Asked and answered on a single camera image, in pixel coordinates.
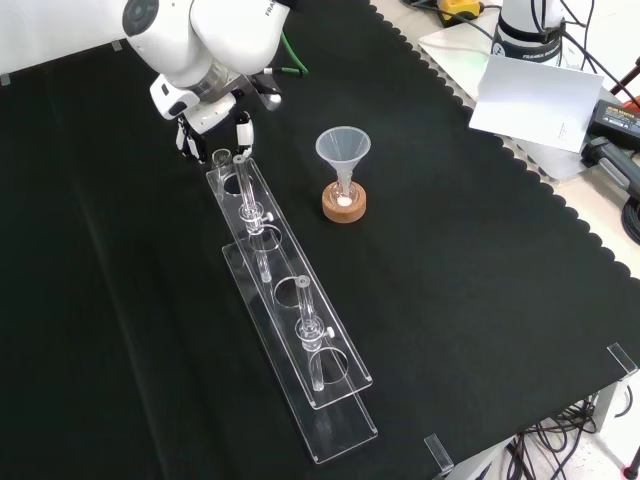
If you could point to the white paper sheet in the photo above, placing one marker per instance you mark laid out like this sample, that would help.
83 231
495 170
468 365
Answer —
535 100

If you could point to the clear acrylic cloth clip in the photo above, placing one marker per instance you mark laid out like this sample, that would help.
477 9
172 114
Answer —
117 46
5 80
622 357
439 452

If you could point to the black power adapter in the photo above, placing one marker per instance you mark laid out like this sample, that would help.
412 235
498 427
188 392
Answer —
617 117

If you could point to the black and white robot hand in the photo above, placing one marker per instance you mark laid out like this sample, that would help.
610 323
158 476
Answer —
200 107

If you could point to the translucent plastic funnel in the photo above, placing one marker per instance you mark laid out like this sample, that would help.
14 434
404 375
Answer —
343 147

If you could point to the small round-bottom glass flask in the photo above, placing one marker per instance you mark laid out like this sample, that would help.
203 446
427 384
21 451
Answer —
344 201

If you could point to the clear glass weighing funnel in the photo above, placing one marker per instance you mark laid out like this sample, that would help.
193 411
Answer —
220 160

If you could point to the black table cloth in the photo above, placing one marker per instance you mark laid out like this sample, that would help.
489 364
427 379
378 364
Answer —
475 300

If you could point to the yellow stop button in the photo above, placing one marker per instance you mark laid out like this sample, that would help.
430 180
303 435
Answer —
457 9

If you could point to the clear acrylic funnel stand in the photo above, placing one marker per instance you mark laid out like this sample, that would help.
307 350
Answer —
320 350

